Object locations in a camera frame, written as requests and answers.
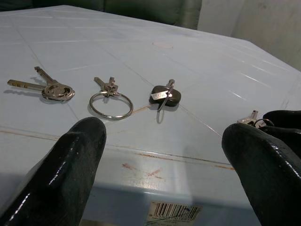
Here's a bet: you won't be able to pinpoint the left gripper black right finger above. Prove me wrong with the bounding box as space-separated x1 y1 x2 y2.
221 123 301 226

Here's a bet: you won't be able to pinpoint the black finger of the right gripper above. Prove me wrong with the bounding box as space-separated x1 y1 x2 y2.
258 126 301 157
262 110 301 130

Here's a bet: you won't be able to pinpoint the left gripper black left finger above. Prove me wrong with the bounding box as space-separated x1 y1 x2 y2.
0 117 107 226

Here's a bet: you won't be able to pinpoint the silver key bunch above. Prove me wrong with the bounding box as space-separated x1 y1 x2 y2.
237 110 275 129

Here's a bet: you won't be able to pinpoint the barcode sticker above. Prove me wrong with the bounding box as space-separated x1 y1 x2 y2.
149 201 204 224

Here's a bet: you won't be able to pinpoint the black key fob with key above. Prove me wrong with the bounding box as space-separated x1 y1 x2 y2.
148 79 183 124

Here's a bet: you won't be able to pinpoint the two keys on small ring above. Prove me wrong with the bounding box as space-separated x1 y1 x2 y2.
7 66 76 104

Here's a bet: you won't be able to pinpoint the keys on large ring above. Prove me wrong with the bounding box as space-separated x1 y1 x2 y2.
88 76 134 121

